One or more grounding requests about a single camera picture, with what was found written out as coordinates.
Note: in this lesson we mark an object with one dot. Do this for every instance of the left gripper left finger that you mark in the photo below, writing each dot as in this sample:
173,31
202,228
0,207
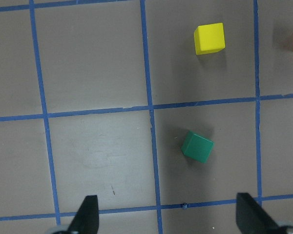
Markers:
86,220

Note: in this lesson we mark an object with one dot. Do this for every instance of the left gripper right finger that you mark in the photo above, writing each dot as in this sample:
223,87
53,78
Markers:
251,218

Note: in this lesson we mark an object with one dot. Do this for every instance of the green wooden block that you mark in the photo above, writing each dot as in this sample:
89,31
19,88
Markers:
197,147

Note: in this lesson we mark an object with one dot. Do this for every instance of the yellow wooden block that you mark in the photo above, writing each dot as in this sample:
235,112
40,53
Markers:
209,38

